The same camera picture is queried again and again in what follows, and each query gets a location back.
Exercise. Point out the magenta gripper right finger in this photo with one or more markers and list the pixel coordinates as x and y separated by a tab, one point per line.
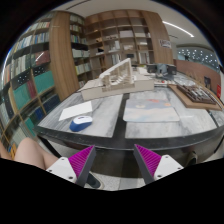
153	166

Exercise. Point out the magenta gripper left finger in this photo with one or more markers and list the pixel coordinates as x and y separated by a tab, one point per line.
75	168

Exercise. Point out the blue and white computer mouse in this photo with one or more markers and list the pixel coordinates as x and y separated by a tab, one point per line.
80	122

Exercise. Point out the pastel printed mouse pad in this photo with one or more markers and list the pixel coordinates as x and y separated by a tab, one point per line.
149	111

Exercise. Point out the dark shoe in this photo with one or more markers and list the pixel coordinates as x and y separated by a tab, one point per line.
94	182

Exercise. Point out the person's bare knee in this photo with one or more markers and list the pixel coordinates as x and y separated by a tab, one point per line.
30	152

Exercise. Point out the white sheet of paper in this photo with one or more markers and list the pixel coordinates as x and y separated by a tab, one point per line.
76	110

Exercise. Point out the brown architectural site model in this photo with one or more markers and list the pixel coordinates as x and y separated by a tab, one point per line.
195	97

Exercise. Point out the white architectural building model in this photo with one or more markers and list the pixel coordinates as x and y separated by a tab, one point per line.
118	79

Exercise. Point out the dark computer monitor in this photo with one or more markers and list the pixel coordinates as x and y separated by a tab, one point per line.
160	68

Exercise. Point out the tall wooden bookshelf left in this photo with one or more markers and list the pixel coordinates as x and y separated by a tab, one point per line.
38	73

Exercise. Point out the wooden shelving unit back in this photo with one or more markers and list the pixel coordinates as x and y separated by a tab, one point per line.
112	36

